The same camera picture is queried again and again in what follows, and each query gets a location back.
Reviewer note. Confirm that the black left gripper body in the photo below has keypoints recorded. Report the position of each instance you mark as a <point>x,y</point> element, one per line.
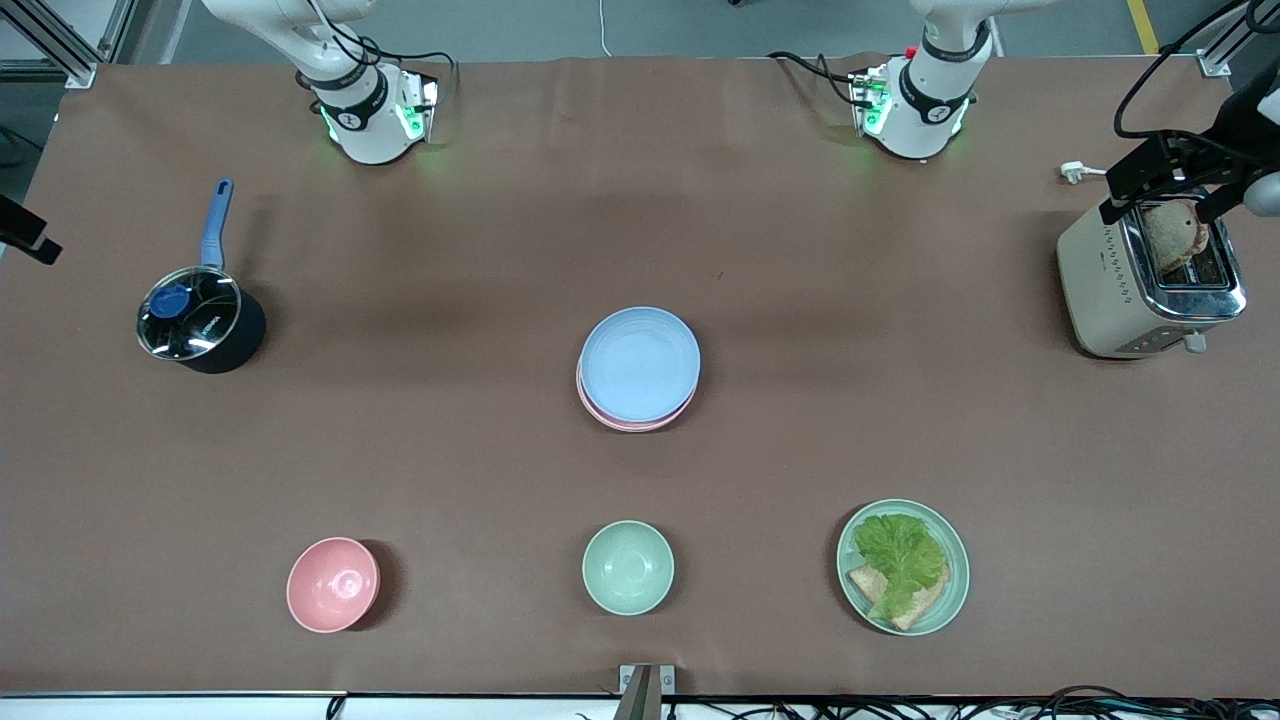
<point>1226,158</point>

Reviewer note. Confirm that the blue plate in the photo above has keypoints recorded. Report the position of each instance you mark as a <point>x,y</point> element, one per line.
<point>640,362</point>

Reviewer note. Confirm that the pink plate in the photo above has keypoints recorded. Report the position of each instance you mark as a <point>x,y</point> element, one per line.
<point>620,424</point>

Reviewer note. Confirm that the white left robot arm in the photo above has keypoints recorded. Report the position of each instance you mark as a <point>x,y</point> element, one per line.
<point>930,95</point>

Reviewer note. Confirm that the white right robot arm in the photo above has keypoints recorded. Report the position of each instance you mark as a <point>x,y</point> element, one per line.
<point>365,125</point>

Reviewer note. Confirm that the toasted bread slice in toaster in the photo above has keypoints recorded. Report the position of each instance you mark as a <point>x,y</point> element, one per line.
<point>1172,235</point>

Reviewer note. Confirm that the white power plug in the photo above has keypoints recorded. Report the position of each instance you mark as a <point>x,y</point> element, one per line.
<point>1073,172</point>

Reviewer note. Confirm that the silver beige toaster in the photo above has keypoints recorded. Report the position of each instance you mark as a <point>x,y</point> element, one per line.
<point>1110,290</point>

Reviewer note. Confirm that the glass lid with blue knob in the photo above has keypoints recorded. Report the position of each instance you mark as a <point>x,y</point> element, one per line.
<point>188,312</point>

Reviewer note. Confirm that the green lettuce leaf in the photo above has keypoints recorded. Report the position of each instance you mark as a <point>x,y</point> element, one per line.
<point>900,555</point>

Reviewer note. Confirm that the pink bowl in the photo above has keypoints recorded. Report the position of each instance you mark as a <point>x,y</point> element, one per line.
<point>332,585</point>

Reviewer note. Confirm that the green plate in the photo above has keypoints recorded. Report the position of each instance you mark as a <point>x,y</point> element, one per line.
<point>955,590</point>

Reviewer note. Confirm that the bread slice on plate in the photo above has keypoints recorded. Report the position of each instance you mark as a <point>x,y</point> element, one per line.
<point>925,603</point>

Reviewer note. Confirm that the table cover sheet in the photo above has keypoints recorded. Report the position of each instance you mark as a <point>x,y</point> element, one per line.
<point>640,220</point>

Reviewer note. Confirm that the green bowl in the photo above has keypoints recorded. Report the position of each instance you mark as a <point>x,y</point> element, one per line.
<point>628,567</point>

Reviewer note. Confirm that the aluminium frame profile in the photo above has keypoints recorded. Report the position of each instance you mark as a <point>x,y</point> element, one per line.
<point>60,45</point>

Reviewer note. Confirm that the metal table bracket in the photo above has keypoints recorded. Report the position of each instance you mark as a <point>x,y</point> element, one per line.
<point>645,690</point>

